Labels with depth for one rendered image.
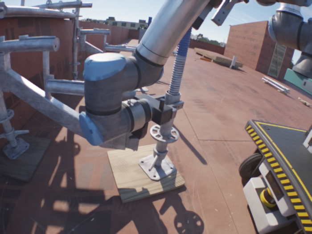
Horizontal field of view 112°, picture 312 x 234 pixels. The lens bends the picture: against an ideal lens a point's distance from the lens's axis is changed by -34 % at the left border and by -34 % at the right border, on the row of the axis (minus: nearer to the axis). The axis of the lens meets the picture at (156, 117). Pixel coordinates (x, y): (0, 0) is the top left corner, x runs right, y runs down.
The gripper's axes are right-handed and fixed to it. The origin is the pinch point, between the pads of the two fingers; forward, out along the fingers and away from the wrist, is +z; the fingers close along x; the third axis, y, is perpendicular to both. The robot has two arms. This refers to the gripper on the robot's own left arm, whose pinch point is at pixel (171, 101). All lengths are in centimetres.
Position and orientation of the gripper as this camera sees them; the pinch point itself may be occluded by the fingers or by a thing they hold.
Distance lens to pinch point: 59.6
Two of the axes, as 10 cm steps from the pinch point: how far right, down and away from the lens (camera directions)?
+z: 6.8, -2.7, 6.8
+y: 1.5, -8.6, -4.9
